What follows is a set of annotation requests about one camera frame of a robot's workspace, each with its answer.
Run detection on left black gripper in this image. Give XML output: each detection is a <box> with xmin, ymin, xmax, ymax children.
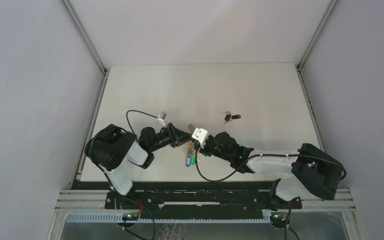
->
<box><xmin>149</xmin><ymin>122</ymin><xmax>194</xmax><ymax>153</ymax></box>

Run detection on large keyring with yellow handle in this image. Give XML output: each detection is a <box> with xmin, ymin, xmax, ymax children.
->
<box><xmin>186</xmin><ymin>124</ymin><xmax>195</xmax><ymax>156</ymax></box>

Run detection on green key tag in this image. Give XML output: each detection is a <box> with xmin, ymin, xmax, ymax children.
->
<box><xmin>191</xmin><ymin>156</ymin><xmax>200</xmax><ymax>165</ymax></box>

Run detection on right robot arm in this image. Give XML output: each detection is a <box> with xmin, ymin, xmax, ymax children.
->
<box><xmin>191</xmin><ymin>128</ymin><xmax>347</xmax><ymax>208</ymax></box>

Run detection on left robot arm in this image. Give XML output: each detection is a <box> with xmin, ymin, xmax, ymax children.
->
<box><xmin>84</xmin><ymin>123</ymin><xmax>192</xmax><ymax>209</ymax></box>

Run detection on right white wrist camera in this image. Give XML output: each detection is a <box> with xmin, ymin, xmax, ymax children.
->
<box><xmin>191</xmin><ymin>128</ymin><xmax>210</xmax><ymax>149</ymax></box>

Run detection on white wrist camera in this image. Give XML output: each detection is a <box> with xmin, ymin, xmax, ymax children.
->
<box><xmin>191</xmin><ymin>128</ymin><xmax>210</xmax><ymax>149</ymax></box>
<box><xmin>157</xmin><ymin>111</ymin><xmax>167</xmax><ymax>127</ymax></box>

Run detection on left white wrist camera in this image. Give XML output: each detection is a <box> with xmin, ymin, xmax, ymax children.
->
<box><xmin>157</xmin><ymin>111</ymin><xmax>167</xmax><ymax>127</ymax></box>

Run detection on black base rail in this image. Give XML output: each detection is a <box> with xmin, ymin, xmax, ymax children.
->
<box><xmin>104</xmin><ymin>181</ymin><xmax>303</xmax><ymax>219</ymax></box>

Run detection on white slotted cable duct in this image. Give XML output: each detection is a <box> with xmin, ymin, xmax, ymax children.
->
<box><xmin>66</xmin><ymin>212</ymin><xmax>272</xmax><ymax>224</ymax></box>

